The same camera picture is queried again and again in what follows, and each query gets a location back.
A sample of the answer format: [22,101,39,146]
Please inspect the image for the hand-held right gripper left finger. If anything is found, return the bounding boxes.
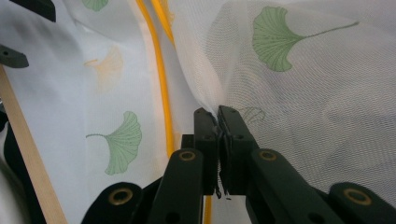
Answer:
[181,106,219,197]

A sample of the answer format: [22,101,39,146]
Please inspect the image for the white table mat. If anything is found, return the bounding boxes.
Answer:
[0,0,94,224]

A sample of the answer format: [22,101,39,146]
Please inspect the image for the ginkgo print mesh laundry bag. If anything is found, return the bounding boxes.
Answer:
[62,0,396,224]

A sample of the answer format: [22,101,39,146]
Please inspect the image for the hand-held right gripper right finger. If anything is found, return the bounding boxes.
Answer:
[218,105,260,197]

